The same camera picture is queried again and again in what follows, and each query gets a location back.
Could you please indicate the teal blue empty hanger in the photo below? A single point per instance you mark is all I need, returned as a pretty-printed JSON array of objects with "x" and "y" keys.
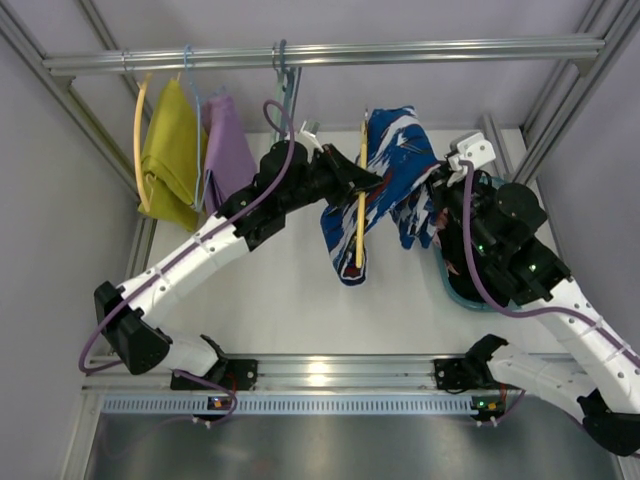
[{"x": 289, "y": 80}]

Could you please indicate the black garment in basket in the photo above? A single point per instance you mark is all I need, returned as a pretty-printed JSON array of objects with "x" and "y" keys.
[{"x": 456, "y": 269}]

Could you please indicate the light blue hanger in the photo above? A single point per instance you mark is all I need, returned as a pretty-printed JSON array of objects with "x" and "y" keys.
[{"x": 198, "y": 199}]

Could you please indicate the purple garment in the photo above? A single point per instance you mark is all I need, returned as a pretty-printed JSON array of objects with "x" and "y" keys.
[{"x": 229, "y": 164}]

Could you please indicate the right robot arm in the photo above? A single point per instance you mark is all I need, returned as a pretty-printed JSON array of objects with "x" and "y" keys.
[{"x": 521, "y": 278}]

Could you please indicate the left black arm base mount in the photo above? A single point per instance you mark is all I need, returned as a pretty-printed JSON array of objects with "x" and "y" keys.
[{"x": 228, "y": 373}]

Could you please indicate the pink garment in basket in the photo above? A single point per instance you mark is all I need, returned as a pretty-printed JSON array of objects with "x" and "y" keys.
[{"x": 442, "y": 220}]

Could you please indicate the aluminium frame post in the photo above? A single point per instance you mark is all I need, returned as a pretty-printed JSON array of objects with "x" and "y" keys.
[
  {"x": 24, "y": 43},
  {"x": 564, "y": 94}
]

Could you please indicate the mustard yellow garment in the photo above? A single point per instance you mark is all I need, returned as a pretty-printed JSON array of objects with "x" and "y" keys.
[{"x": 169, "y": 152}]

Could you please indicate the green empty hanger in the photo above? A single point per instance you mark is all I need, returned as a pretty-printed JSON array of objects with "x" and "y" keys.
[{"x": 276, "y": 85}]

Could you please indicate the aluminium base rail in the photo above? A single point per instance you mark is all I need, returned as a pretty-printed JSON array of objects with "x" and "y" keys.
[{"x": 289, "y": 373}]

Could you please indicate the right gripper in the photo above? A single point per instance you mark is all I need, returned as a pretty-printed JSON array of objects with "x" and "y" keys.
[{"x": 447, "y": 191}]

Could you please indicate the aluminium hanging rail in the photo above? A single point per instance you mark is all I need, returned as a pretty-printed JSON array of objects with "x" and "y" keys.
[{"x": 570, "y": 47}]

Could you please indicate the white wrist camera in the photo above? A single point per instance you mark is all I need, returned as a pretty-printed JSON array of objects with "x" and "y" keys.
[
  {"x": 473, "y": 147},
  {"x": 307, "y": 136}
]

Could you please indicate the teal plastic basket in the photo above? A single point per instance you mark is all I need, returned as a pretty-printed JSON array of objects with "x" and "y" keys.
[{"x": 469, "y": 306}]

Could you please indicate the yellow hanger with trousers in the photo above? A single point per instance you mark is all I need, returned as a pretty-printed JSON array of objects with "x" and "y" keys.
[{"x": 361, "y": 211}]

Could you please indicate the yellow hanger on left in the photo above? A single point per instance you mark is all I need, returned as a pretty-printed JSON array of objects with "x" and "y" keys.
[{"x": 144, "y": 180}]

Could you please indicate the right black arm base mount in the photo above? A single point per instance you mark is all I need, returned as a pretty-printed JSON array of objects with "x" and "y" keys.
[{"x": 455, "y": 375}]

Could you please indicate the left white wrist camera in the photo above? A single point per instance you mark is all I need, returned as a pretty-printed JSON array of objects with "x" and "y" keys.
[{"x": 307, "y": 136}]

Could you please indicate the blue white patterned trousers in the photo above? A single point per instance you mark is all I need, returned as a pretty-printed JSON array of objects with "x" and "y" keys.
[{"x": 400, "y": 152}]

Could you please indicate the left aluminium frame post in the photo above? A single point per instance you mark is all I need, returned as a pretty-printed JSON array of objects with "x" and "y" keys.
[{"x": 24, "y": 43}]

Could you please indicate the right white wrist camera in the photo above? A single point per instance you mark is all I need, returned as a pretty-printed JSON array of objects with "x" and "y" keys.
[{"x": 473, "y": 147}]

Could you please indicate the right aluminium frame post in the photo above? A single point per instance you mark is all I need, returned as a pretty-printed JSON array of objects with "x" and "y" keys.
[{"x": 564, "y": 94}]

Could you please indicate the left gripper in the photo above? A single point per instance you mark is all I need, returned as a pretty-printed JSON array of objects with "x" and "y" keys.
[{"x": 335, "y": 170}]

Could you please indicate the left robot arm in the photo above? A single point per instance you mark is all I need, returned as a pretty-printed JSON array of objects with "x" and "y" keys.
[{"x": 131, "y": 316}]

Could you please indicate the slotted grey cable duct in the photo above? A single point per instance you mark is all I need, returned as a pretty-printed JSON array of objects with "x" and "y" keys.
[{"x": 298, "y": 404}]

